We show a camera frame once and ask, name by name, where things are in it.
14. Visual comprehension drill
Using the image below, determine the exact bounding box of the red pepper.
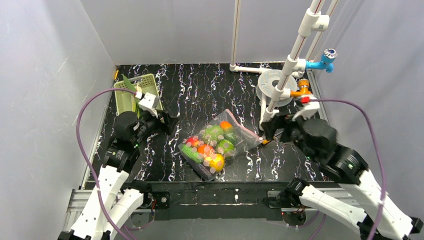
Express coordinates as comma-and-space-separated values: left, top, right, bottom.
185, 135, 201, 148

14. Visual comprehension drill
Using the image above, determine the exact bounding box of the green leafy vegetable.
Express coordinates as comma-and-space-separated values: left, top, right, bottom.
181, 145, 204, 164

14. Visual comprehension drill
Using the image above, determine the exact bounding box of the pale green cabbage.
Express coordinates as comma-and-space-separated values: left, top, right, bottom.
201, 125, 225, 145

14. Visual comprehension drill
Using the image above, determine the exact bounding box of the yellow green mango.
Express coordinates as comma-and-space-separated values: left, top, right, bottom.
219, 121, 236, 140

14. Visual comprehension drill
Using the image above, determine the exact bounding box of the clear zip top bag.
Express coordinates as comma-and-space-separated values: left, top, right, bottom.
178, 109, 263, 182

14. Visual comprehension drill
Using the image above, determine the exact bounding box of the yellow lemon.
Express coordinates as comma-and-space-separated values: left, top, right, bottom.
204, 153, 225, 174

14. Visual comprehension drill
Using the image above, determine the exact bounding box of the orange fruit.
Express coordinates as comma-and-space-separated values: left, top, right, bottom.
197, 144, 216, 158

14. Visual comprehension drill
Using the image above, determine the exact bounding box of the green apple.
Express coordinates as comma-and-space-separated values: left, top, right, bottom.
215, 139, 235, 156

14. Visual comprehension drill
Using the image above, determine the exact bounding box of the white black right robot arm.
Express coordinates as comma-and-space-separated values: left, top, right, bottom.
262, 114, 424, 240

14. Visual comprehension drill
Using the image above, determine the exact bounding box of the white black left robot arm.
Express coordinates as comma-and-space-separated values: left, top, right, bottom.
58, 110, 180, 240

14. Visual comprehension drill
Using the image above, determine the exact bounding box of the cream perforated plastic basket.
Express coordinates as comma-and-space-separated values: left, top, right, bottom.
113, 73, 164, 117

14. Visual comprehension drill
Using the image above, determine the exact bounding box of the green ridged loofah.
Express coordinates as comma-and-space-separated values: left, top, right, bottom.
121, 73, 140, 116

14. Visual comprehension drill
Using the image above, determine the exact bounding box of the orange faucet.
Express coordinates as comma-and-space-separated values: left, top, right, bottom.
290, 78, 313, 99

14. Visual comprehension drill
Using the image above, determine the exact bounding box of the blue faucet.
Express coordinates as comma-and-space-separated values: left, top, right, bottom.
305, 48, 338, 73

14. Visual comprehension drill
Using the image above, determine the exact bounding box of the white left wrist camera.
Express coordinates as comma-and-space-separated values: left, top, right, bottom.
135, 91, 160, 118

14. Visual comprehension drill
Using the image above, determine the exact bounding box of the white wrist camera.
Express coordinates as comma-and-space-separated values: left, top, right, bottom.
291, 94, 321, 122
135, 91, 160, 118

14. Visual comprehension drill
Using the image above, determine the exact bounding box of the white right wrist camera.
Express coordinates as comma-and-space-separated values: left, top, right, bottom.
291, 94, 321, 122

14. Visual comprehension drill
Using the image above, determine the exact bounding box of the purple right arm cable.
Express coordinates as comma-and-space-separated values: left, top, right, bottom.
308, 97, 388, 240

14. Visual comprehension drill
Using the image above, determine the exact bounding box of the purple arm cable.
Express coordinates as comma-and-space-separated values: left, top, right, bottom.
308, 97, 388, 240
75, 87, 157, 240

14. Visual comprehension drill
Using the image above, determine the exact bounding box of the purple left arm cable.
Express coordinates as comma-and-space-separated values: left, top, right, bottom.
75, 87, 157, 240

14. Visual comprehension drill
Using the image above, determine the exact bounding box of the white pipe frame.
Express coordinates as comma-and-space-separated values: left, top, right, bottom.
229, 0, 340, 132

